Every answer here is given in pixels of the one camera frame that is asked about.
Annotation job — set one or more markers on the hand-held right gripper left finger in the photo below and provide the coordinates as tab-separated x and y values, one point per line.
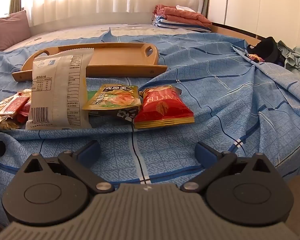
89	152

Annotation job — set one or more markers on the yellow green snack packet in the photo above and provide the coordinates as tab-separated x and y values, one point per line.
113	97

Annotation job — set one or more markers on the folded orange and striped blankets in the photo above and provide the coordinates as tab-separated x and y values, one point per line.
182	15

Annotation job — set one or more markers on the small colourful plush toy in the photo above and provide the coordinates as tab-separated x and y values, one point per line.
254	57

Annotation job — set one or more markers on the blue checked bed sheet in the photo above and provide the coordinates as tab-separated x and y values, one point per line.
215	100

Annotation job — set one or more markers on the wooden bed frame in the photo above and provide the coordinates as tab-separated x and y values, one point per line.
237	32

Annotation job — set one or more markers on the pink red candy packet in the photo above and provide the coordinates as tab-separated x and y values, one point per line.
24	113

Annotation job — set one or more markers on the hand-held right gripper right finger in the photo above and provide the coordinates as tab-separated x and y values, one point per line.
206	153

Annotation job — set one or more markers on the pink pillow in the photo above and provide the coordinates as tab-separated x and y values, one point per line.
8	31

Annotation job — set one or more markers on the pale patterned mattress cover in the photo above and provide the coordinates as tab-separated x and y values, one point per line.
89	31

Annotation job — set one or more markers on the folded blue striped cloth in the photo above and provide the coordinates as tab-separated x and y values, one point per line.
175	26

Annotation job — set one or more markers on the red gold snack packet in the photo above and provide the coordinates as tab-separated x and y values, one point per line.
162	107

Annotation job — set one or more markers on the red and beige packets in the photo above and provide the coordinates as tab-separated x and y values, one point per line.
2	120

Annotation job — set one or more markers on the white wardrobe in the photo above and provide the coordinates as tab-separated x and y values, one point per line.
262	7

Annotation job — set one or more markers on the black snack packet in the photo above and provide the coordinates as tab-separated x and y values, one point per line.
126	113

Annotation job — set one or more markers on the black bag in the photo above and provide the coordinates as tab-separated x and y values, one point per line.
266	48

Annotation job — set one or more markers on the tall white snack packet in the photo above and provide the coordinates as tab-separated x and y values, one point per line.
57	90

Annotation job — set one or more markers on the teal crumpled garment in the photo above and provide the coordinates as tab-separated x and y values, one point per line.
296	60

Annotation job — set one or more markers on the small red snack packet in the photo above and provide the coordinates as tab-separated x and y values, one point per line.
14	105

